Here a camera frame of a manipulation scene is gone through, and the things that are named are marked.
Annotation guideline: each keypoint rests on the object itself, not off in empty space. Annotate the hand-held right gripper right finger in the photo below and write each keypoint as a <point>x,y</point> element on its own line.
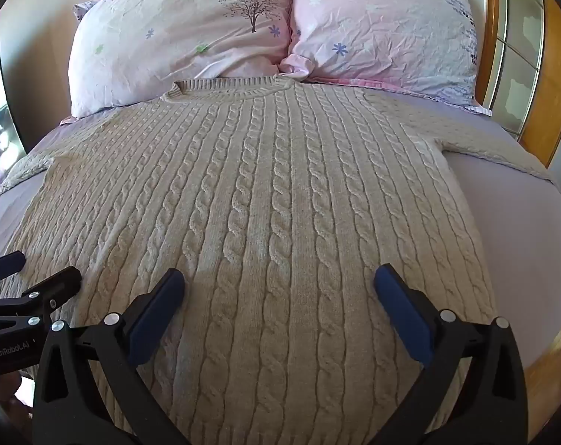
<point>401,308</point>

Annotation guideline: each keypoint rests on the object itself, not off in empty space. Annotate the pink pillow with tree print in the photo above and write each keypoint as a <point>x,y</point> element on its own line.
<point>183,32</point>

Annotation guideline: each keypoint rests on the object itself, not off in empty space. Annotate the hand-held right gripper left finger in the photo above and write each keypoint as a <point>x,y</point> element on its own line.
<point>156,315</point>

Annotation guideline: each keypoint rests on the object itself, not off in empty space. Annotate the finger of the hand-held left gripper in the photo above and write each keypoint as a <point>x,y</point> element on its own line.
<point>4,260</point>
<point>60,282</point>

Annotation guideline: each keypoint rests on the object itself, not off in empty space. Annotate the wooden headboard with glass panels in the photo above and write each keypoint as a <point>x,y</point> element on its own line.
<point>526,55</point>

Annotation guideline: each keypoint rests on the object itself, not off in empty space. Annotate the pink pillow with flower print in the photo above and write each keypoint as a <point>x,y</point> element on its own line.
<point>382,32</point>

